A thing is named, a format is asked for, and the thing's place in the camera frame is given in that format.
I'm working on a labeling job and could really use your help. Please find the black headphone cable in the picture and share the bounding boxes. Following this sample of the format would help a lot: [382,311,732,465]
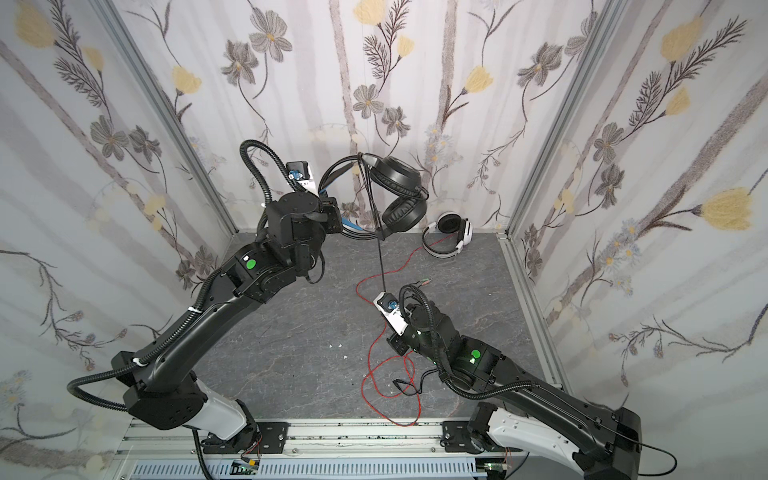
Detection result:
[356,153,433,398]

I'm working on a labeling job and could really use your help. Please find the black headphones with blue band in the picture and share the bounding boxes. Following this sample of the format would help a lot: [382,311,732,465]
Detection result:
[318,152,429,241]

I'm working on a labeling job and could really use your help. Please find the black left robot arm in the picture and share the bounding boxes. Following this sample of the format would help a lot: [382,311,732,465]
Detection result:
[67,140,342,446]

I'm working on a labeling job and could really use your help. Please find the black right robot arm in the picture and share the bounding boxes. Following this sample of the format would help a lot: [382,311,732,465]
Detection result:
[374,284,653,479]

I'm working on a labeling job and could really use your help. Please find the white headphones with black pads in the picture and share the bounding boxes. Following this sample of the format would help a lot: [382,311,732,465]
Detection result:
[421,212,474,260]

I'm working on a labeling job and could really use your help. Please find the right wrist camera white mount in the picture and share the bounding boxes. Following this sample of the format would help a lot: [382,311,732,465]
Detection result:
[374,292,409,336]

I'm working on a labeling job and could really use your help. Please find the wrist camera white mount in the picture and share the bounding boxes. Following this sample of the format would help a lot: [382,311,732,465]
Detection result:
[286,161,318,194]
[374,292,409,336]

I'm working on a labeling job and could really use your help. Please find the red headphone cable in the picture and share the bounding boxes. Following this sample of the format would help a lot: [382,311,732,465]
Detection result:
[355,233,457,428]

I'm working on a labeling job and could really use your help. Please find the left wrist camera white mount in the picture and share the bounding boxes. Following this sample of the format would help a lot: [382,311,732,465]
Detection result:
[286,161,318,194]

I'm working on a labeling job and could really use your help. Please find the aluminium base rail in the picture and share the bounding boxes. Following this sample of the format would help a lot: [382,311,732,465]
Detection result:
[113,417,607,461]

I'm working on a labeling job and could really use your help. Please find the white slotted cable duct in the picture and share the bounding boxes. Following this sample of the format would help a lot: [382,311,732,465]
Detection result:
[130,458,487,480]

